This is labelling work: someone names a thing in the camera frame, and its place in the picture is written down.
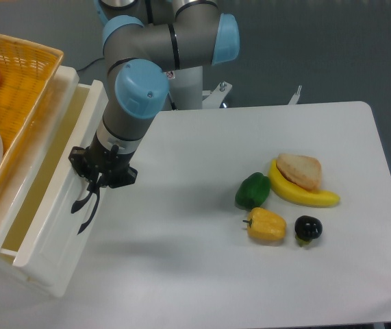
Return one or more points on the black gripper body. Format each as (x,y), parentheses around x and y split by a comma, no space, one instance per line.
(99,159)

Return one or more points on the black top drawer handle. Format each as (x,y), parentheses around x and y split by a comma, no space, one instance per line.
(80,203)

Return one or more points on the black drawer handle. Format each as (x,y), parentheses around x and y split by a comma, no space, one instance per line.
(90,211)
(80,203)

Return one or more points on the white drawer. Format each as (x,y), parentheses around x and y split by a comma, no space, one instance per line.
(44,163)
(51,248)

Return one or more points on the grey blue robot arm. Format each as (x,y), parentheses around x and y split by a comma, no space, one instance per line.
(143,41)

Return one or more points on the white drawer cabinet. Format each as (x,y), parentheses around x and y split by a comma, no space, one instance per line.
(59,93)

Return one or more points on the orange wicker basket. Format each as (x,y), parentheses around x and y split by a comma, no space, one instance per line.
(27,69)

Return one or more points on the green bell pepper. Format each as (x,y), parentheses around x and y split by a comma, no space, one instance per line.
(253,191)

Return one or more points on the yellow bell pepper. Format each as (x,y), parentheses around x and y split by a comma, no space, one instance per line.
(264,226)

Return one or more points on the yellow banana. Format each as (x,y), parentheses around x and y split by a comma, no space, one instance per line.
(297,195)

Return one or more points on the toast bread slice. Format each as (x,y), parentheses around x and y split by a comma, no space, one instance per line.
(304,171)

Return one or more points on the dark purple eggplant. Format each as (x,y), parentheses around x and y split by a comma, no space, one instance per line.
(307,229)

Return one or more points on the black bottom drawer handle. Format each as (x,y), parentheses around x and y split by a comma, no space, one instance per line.
(90,211)

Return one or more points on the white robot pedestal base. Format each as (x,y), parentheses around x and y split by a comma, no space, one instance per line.
(187,92)

